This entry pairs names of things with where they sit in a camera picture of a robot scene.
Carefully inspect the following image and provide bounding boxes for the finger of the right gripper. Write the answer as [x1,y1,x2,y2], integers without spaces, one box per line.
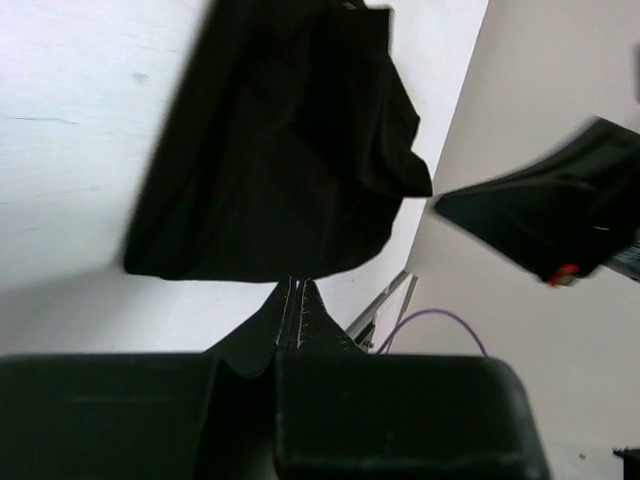
[434,117,639,286]

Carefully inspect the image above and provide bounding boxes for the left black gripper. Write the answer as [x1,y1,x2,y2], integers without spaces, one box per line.
[1,277,550,479]

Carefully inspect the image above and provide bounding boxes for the black skirt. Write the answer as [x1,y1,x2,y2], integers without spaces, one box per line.
[123,1,432,283]

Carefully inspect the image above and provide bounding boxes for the right aluminium frame rail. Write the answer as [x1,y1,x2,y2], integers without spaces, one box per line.
[346,271,418,354]

